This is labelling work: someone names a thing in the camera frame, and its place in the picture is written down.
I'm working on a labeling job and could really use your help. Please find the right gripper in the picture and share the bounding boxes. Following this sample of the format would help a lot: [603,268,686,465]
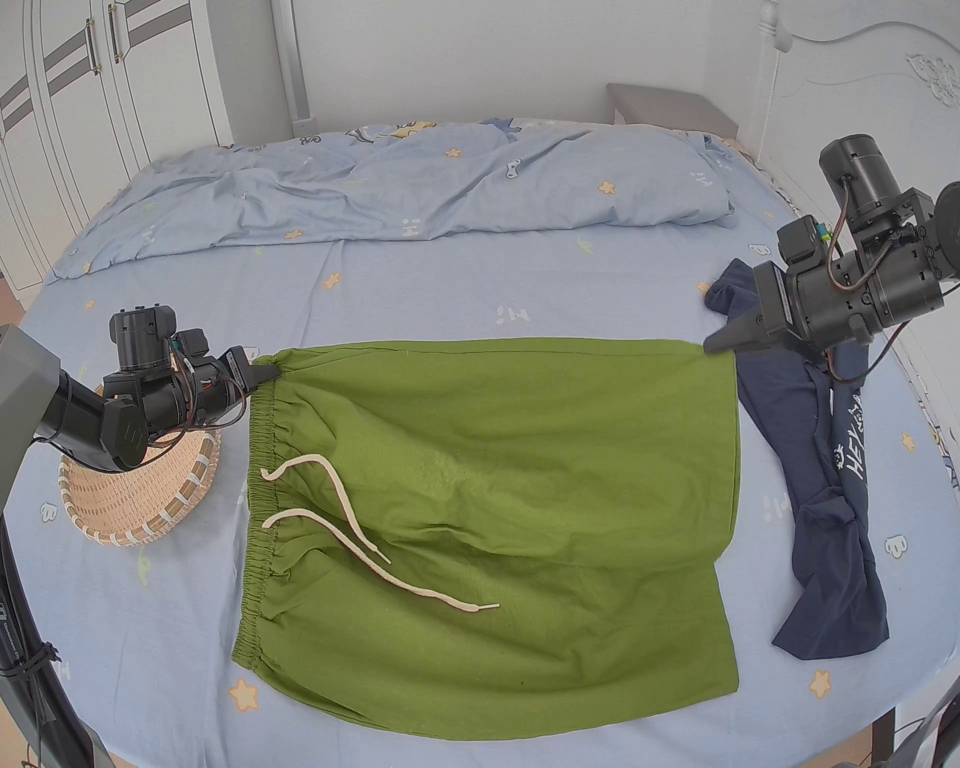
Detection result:
[752,247,945,350]

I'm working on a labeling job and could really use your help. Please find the dark blue printed T-shirt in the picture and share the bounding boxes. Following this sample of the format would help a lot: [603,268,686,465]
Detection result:
[703,258,892,661]

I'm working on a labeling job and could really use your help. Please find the white wardrobe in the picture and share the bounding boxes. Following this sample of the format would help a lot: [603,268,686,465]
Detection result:
[0,0,234,294]

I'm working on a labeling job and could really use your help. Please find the green shorts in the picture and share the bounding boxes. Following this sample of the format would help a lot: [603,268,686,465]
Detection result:
[231,337,744,744]

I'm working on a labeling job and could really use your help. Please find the pale blue quilt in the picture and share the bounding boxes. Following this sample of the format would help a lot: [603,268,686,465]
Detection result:
[45,118,740,280]

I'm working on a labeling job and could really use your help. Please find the grey bedside table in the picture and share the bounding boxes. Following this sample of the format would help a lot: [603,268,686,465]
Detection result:
[606,84,740,144]

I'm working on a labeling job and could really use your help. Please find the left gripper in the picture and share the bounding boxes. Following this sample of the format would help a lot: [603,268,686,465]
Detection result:
[159,345,255,435]

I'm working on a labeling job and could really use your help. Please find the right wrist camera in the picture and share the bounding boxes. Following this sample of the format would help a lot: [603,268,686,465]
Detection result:
[776,216,831,276]

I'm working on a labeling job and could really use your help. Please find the round woven basket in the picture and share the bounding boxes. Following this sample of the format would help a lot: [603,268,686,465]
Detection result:
[58,352,222,549]

